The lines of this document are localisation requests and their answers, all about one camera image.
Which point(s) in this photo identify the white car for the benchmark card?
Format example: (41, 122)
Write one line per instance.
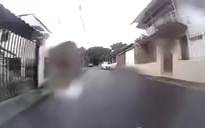
(105, 66)

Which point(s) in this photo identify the group of trees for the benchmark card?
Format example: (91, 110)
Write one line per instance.
(97, 55)

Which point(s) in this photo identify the dark car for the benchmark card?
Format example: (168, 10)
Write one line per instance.
(90, 65)

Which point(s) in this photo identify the low building with red gate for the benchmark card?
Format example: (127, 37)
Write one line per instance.
(120, 59)

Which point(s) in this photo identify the grey asphalt road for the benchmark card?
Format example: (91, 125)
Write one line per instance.
(123, 100)

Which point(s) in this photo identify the white building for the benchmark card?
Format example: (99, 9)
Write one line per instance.
(35, 23)

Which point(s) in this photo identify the beige building with balcony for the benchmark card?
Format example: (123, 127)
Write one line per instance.
(190, 68)

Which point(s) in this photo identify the grey concrete pavement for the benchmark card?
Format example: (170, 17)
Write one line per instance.
(6, 108)
(190, 82)

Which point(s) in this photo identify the dark metal fence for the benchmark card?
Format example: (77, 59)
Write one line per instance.
(8, 65)

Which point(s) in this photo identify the house with dark roof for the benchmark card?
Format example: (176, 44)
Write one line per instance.
(5, 16)

